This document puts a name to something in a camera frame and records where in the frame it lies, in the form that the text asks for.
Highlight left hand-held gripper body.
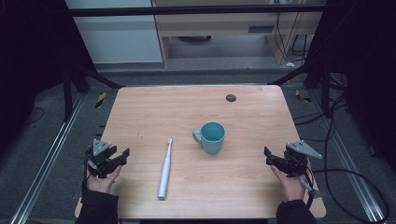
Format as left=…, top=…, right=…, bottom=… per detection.
left=85, top=138, right=119, bottom=179

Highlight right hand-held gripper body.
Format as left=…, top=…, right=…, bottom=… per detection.
left=282, top=140, right=323, bottom=179

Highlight person's left hand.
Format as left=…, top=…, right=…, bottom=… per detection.
left=85, top=164, right=123, bottom=195

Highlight person's right hand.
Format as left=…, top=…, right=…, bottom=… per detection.
left=269, top=164, right=308, bottom=203

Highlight white electric toothbrush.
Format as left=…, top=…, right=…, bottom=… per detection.
left=156, top=137, right=174, bottom=201

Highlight yellow black striped tape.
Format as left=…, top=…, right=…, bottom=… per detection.
left=94, top=91, right=107, bottom=109
left=294, top=89, right=312, bottom=105

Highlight teal ceramic mug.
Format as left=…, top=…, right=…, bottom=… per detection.
left=191, top=120, right=226, bottom=156

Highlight black metal stand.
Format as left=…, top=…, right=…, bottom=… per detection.
left=267, top=60, right=348, bottom=119
left=61, top=62, right=125, bottom=123

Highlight white cabinet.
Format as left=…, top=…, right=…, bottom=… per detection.
left=64, top=0, right=165, bottom=65

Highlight light wooden desk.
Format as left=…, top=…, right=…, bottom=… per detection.
left=150, top=0, right=329, bottom=69

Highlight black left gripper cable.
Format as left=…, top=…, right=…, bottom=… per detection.
left=81, top=152, right=93, bottom=191

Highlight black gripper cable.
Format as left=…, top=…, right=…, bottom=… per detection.
left=303, top=136, right=390, bottom=224
left=81, top=152, right=93, bottom=191

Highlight aluminium floor rail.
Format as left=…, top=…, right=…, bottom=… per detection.
left=8, top=92, right=87, bottom=224
left=309, top=90, right=389, bottom=223

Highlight black floor cable bundle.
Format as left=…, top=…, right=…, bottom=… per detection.
left=292, top=92, right=351, bottom=144

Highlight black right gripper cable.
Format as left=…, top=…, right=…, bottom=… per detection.
left=303, top=136, right=390, bottom=224

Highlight black hanging desk cables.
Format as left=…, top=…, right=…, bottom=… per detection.
left=273, top=0, right=314, bottom=64

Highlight black horizontal frame bar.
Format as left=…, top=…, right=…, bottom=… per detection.
left=67, top=4, right=327, bottom=18

